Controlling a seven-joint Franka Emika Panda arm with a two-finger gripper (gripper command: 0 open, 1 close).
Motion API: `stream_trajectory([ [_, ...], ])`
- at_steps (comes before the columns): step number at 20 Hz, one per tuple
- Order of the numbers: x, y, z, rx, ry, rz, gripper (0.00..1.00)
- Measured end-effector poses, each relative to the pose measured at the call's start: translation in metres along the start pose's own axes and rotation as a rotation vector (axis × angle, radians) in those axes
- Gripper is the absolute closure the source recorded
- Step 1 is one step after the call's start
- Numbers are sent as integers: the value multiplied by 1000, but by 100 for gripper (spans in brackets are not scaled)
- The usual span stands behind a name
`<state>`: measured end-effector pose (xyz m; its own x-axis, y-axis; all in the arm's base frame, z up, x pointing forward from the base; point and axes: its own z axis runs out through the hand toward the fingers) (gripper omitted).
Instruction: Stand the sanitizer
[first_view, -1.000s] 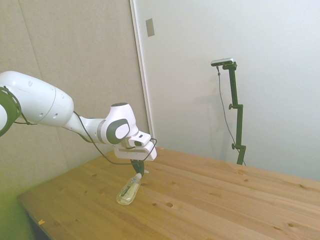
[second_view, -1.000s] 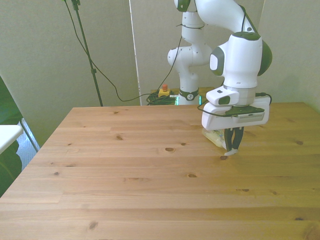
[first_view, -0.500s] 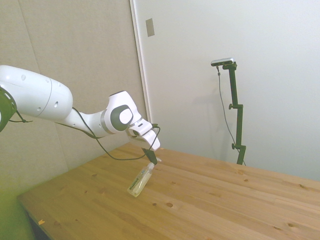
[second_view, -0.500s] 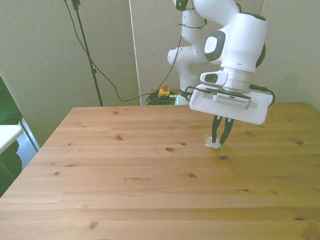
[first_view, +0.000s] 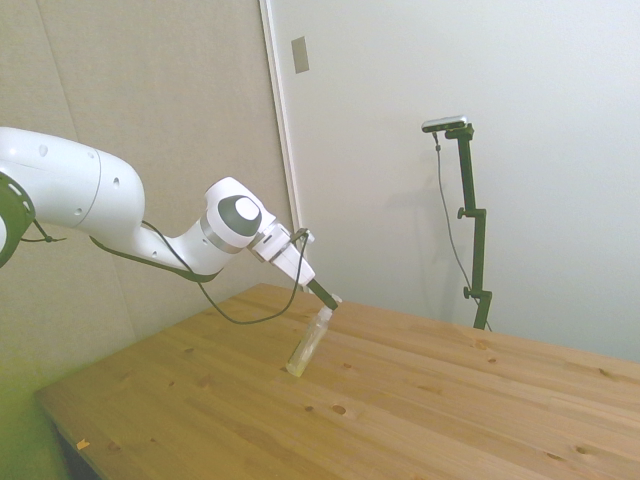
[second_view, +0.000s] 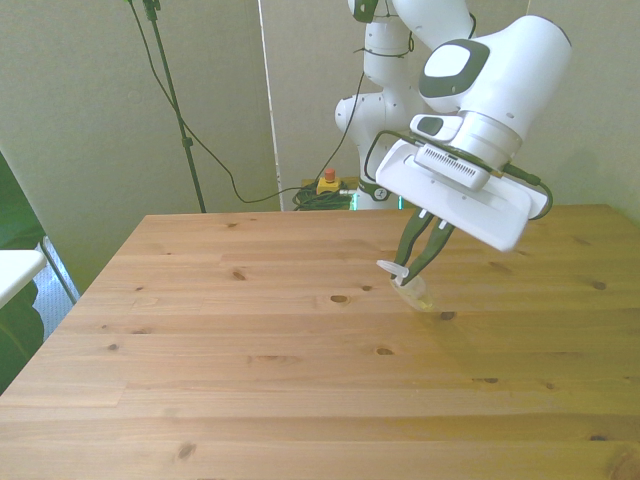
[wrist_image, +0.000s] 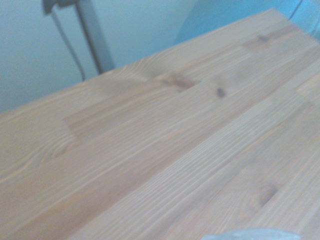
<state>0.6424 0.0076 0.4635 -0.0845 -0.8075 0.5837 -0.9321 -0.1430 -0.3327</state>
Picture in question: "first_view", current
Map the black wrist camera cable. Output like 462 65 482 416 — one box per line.
32 219 314 326

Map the white vertical wall trim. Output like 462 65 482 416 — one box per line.
258 0 304 236

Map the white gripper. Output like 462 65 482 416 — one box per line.
249 224 339 310

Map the grey wall plate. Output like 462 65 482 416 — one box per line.
291 35 310 75

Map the dark jointed camera stand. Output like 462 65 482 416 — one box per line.
443 124 494 331

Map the clear sanitizer pump bottle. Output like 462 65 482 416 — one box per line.
285 293 343 377

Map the grey stereo camera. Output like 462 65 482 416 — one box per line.
421 114 471 135

